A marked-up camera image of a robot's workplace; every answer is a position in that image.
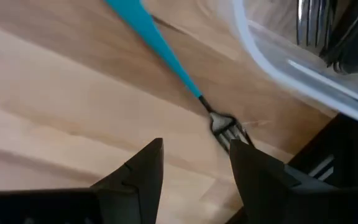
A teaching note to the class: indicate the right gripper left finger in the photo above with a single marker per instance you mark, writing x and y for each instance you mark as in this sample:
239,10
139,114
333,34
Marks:
129,193

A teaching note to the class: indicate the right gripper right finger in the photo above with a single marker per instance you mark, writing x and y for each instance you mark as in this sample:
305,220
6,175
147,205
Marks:
266,186

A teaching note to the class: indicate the clear plastic container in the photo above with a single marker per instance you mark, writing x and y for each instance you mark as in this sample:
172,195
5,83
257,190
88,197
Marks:
291,71

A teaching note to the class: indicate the dark metal fork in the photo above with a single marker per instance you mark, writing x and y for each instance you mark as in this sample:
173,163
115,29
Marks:
314,21
353,46

